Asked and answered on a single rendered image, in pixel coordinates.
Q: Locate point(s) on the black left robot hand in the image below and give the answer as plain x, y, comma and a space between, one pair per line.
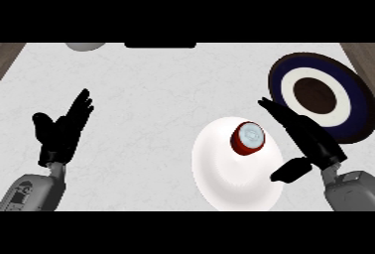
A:
62, 132

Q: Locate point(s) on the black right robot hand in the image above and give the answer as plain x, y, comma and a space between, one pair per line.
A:
311, 139

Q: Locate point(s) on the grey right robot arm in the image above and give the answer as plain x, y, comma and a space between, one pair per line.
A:
348, 190

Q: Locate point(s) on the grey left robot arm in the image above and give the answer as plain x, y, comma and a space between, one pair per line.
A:
34, 191

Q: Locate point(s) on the dark blue ringed plate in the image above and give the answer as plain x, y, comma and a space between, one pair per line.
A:
317, 96

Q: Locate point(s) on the white plate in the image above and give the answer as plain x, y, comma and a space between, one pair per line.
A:
238, 165

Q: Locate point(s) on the grey rounded object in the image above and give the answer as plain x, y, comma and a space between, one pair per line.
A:
86, 46

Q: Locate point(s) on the black flat appliance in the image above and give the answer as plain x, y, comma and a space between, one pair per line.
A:
159, 45

